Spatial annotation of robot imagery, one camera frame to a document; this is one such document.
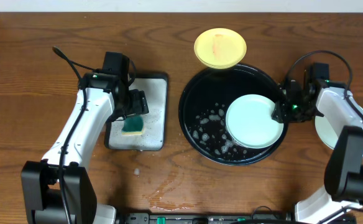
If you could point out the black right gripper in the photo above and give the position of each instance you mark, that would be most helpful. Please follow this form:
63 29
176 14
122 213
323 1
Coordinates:
283 115

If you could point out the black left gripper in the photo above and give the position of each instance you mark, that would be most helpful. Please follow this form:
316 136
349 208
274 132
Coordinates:
137 104

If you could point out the green yellow sponge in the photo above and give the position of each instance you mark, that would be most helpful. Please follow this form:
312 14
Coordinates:
133 126

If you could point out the mint plate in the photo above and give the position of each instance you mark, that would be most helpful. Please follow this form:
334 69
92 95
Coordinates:
249 122
326 133

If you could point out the yellow plate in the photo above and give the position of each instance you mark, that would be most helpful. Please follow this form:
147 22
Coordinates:
220 48

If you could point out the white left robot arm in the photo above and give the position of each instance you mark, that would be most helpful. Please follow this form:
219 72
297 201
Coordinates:
57 189

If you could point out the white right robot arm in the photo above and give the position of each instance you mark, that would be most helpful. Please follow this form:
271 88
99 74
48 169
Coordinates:
342 191

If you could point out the black rectangular soap tray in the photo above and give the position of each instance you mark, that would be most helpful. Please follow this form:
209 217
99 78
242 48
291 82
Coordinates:
151 136

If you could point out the round black tray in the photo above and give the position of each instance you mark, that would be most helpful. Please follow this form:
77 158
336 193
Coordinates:
203 106

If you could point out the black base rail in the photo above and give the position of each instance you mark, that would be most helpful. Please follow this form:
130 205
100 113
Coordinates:
146 218

